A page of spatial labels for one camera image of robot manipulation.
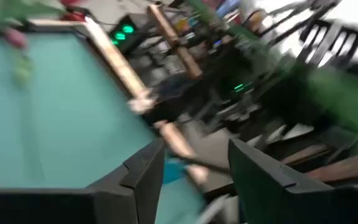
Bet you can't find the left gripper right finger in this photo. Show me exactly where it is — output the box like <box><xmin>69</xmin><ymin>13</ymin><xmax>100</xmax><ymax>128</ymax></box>
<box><xmin>227</xmin><ymin>138</ymin><xmax>358</xmax><ymax>224</ymax></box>

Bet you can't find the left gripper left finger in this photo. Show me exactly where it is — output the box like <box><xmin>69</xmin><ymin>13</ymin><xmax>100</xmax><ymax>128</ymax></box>
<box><xmin>0</xmin><ymin>138</ymin><xmax>167</xmax><ymax>224</ymax></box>

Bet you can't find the purple artificial tulip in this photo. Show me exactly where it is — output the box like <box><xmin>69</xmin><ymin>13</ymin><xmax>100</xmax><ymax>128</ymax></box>
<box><xmin>1</xmin><ymin>27</ymin><xmax>34</xmax><ymax>90</ymax></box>

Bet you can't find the teal table mat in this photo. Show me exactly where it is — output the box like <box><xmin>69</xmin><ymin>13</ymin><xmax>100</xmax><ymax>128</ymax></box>
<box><xmin>0</xmin><ymin>30</ymin><xmax>206</xmax><ymax>224</ymax></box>

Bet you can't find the computer with green lights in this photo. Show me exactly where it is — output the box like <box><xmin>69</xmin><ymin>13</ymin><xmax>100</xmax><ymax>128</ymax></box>
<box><xmin>109</xmin><ymin>17</ymin><xmax>138</xmax><ymax>47</ymax></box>

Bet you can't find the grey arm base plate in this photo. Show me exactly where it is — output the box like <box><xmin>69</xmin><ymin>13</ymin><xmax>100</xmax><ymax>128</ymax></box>
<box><xmin>128</xmin><ymin>92</ymin><xmax>155</xmax><ymax>113</ymax></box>

